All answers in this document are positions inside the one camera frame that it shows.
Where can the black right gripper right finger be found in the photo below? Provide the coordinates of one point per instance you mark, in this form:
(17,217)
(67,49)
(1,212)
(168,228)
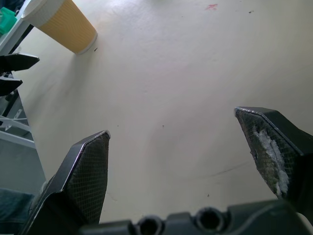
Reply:
(281,137)

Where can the yellow ribbed paper cup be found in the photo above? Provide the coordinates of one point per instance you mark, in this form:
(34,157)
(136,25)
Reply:
(66,27)

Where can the dark teal cloth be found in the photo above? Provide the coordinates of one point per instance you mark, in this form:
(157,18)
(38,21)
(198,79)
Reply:
(13,210)

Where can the white metal frame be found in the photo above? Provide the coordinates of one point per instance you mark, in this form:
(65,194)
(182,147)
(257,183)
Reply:
(17,127)

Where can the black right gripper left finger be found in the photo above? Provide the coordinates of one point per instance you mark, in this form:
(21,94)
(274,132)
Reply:
(83,176)

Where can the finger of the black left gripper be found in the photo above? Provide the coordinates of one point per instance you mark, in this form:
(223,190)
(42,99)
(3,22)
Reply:
(17,62)
(8,85)

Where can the green plastic object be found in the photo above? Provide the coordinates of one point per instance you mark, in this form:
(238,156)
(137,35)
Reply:
(6,20)

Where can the white side table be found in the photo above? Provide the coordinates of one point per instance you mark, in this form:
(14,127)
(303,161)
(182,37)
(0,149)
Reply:
(14,34)

